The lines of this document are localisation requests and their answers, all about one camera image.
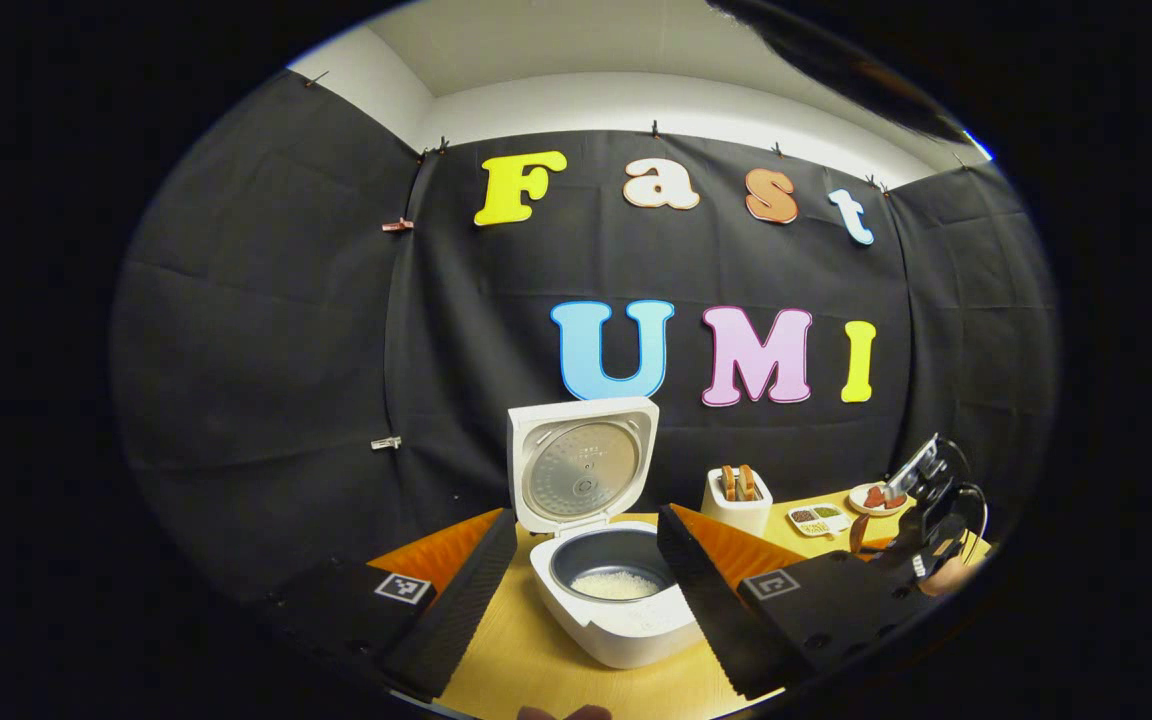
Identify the white rice cooker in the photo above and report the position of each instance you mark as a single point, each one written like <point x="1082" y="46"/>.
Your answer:
<point x="626" y="630"/>

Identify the short ceiling light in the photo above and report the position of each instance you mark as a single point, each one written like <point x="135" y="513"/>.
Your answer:
<point x="978" y="146"/>

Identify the toasted bread slice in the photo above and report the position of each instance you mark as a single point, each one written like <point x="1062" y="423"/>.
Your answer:
<point x="728" y="483"/>
<point x="747" y="482"/>

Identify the white clothes peg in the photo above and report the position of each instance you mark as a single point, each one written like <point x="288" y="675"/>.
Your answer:
<point x="386" y="442"/>

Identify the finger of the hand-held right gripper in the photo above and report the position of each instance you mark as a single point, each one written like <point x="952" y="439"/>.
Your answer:
<point x="879" y="544"/>

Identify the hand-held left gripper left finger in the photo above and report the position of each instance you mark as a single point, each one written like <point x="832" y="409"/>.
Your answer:
<point x="451" y="610"/>

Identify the round white plate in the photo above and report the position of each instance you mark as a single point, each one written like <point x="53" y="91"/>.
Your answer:
<point x="861" y="505"/>

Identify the white divided grain dish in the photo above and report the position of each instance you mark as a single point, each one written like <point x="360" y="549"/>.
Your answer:
<point x="816" y="520"/>

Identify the pink clothes peg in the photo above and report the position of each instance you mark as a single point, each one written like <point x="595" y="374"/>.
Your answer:
<point x="397" y="225"/>

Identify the white toaster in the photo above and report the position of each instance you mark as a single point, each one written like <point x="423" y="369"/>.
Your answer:
<point x="736" y="515"/>

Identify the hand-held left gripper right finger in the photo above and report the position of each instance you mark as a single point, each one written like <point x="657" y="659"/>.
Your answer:
<point x="711" y="610"/>

